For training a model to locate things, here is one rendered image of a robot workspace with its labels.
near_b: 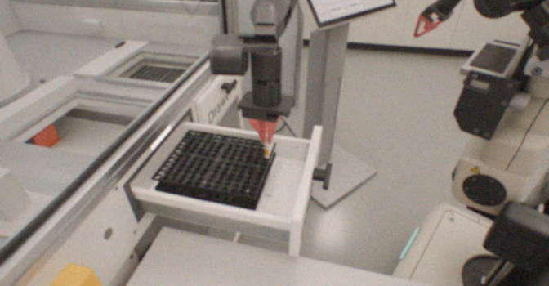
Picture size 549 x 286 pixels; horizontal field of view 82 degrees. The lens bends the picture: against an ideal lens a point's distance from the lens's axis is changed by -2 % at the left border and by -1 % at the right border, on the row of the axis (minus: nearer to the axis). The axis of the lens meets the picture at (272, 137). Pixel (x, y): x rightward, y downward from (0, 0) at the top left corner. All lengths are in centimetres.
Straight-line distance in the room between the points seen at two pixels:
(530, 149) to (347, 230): 102
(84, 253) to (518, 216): 93
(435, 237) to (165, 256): 107
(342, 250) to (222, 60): 127
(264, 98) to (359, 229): 126
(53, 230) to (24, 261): 5
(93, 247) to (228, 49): 41
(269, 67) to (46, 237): 42
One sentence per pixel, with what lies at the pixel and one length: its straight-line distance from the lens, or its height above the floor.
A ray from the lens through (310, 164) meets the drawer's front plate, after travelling 65.
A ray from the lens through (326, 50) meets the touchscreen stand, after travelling 156.
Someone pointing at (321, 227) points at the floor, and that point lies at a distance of 172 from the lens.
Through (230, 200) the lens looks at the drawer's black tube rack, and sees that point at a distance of 66.
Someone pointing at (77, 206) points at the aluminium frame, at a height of 98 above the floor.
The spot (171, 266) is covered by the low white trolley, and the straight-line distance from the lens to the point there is 72.
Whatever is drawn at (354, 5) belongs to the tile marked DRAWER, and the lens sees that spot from 148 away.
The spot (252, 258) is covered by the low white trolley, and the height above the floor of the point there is 76.
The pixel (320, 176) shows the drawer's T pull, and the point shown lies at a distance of 65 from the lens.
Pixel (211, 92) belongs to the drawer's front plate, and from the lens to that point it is 91.
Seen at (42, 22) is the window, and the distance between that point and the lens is 53.
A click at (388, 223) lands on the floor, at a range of 182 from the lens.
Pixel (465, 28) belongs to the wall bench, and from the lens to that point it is 389.
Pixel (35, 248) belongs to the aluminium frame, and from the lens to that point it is 55.
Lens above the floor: 136
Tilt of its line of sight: 37 degrees down
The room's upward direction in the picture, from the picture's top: straight up
